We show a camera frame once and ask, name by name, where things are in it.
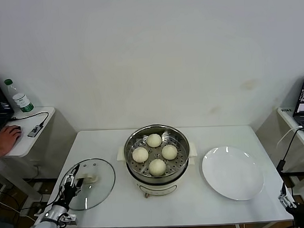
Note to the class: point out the white rounded side table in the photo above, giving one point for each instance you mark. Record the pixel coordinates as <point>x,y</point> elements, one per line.
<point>39,138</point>

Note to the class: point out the silver usb hub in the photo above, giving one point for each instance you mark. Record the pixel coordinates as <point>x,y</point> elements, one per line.
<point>33,131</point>

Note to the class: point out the clear bottle green label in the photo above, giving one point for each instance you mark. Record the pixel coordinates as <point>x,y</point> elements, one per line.
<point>23,101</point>

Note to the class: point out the white labelled side table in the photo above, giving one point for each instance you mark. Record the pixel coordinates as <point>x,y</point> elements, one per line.
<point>272,129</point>

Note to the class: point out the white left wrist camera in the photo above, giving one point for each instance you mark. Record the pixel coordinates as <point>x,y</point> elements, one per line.
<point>70,219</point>

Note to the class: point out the stainless steel steamer basket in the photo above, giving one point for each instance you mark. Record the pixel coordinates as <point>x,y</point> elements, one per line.
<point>183,143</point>

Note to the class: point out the person's bare hand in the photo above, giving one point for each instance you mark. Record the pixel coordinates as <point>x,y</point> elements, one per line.
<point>6,139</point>

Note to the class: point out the white round plate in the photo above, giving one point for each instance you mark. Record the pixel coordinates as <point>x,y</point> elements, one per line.
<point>231,173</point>

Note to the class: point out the round glass pot lid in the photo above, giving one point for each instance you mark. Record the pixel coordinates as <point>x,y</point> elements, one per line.
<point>101,170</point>

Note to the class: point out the black computer mouse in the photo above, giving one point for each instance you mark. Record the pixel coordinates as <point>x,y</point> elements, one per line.
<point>18,128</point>

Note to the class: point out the cream electric cooker base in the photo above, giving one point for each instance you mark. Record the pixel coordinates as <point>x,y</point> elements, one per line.
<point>157,190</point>

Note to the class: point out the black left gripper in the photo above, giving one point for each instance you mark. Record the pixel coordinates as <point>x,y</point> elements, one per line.
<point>68,194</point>

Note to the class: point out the white steamed baozi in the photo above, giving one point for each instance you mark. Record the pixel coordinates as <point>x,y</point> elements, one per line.
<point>157,167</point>
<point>140,155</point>
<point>154,140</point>
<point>169,152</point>

